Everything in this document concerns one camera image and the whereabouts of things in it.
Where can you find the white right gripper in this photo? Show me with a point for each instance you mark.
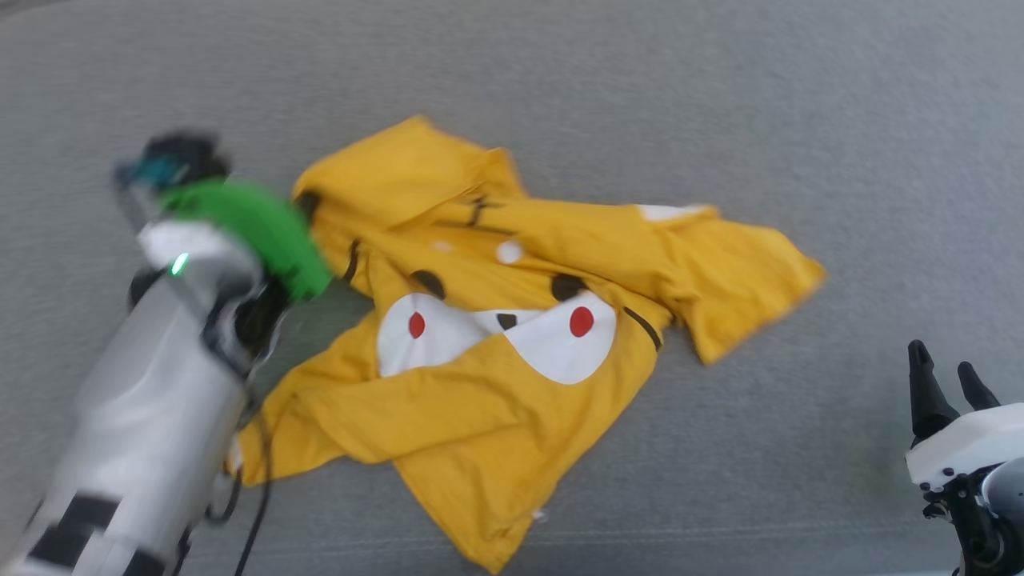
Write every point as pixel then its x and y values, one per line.
pixel 968 448

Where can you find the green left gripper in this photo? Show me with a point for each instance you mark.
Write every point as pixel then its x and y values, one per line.
pixel 256 224

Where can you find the yellow cartoon face t-shirt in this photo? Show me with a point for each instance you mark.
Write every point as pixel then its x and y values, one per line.
pixel 480 432

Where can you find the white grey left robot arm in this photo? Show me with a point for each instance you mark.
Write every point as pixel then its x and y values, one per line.
pixel 152 416

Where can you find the grey fabric sofa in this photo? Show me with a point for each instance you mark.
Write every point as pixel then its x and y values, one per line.
pixel 720 120

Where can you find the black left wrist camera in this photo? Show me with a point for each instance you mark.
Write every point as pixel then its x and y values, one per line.
pixel 180 158

